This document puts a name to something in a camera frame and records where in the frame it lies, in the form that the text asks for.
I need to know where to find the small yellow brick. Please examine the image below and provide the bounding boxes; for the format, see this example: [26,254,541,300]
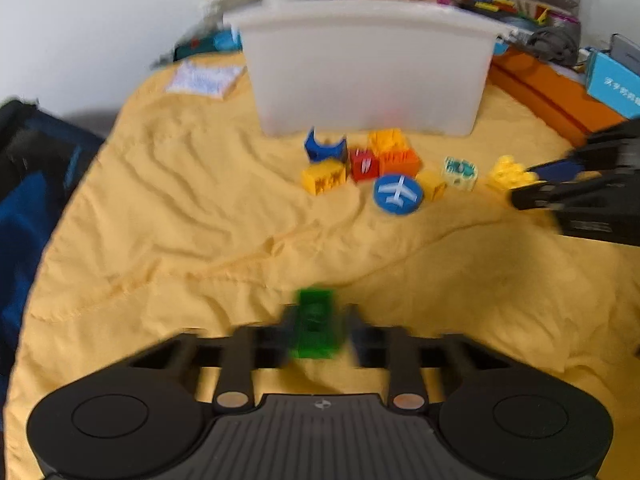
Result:
[416,170,447,202]

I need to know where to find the green building brick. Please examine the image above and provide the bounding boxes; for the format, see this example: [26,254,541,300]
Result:
[290,287,343,360]

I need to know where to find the red building brick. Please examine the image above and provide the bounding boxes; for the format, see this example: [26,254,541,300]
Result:
[349,148,380,182]

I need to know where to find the orange box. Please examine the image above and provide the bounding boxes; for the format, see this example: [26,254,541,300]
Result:
[488,50,625,148]

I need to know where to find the blue cardboard box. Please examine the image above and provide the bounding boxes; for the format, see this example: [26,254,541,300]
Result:
[585,51,640,119]

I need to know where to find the yellow studded brick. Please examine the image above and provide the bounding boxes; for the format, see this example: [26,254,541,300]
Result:
[487,155,540,194]

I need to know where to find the teal patterned block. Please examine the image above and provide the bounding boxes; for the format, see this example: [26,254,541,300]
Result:
[442,156,478,191]

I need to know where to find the yellow cloth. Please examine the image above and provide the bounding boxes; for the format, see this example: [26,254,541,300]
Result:
[4,70,639,479]

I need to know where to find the blue airplane disc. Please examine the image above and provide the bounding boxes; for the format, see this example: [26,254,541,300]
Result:
[373,174,424,216]

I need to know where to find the orange building brick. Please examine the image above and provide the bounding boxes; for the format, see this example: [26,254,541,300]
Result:
[368,128,422,177]

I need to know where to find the blue fabric chair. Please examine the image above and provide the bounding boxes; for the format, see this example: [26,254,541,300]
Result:
[0,96,106,376]

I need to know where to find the yellow printed brick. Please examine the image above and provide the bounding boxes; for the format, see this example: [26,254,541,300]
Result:
[302,158,346,196]

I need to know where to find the blue arch brick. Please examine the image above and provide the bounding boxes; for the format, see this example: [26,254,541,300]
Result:
[304,128,348,164]

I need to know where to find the translucent white plastic bin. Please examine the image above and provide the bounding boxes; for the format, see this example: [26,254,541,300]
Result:
[224,0,512,136]

